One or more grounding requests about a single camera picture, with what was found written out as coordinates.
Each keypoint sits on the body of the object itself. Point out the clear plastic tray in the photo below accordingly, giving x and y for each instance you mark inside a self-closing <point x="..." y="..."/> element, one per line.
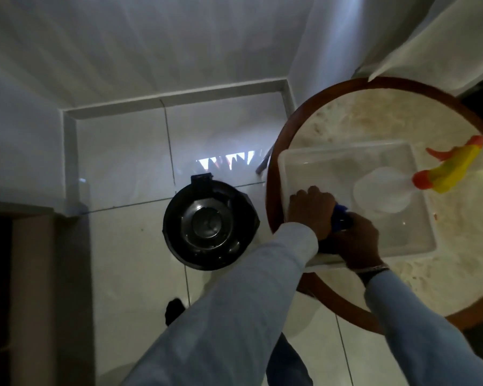
<point x="402" y="237"/>

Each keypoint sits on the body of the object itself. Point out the person's right forearm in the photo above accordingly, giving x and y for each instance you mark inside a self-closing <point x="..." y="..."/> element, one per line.
<point x="422" y="337"/>

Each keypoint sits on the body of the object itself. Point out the metal table leg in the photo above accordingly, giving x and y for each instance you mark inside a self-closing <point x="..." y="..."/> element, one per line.
<point x="264" y="159"/>

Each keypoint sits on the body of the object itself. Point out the person's left forearm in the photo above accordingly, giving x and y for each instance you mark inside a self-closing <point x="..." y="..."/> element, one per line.
<point x="233" y="313"/>

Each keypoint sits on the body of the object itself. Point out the person's right fingers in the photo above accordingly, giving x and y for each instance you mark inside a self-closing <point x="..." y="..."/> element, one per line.
<point x="341" y="241"/>

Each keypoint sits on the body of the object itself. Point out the black pedal trash bin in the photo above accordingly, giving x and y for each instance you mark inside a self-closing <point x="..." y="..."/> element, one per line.
<point x="209" y="225"/>

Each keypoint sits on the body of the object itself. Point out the person's right hand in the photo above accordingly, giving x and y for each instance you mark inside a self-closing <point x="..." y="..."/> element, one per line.
<point x="358" y="243"/>

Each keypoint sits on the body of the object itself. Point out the wooden door frame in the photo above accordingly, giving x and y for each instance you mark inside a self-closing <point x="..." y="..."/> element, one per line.
<point x="32" y="297"/>

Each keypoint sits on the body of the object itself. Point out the white curtain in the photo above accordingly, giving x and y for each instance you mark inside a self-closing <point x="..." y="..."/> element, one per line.
<point x="426" y="40"/>

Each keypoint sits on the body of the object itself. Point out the person's leg in jeans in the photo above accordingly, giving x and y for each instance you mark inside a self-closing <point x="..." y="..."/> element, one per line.
<point x="285" y="363"/>

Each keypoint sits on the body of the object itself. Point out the person's black shoe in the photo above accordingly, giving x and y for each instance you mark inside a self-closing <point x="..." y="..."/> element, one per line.
<point x="174" y="311"/>

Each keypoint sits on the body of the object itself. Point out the person's left fingers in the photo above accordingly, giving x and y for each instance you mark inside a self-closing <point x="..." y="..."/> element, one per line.
<point x="310" y="192"/>

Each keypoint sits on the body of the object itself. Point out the round table with wooden rim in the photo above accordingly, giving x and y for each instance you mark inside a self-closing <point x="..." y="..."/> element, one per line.
<point x="338" y="306"/>

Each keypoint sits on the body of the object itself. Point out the spray bottle with yellow trigger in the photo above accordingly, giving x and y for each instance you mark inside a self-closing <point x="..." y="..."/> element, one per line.
<point x="450" y="170"/>

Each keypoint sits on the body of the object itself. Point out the person's left hand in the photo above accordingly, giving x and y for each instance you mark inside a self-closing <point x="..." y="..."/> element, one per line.
<point x="310" y="215"/>

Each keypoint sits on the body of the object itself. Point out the blue cleaning cloth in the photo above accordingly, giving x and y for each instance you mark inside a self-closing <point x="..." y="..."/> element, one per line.
<point x="340" y="221"/>

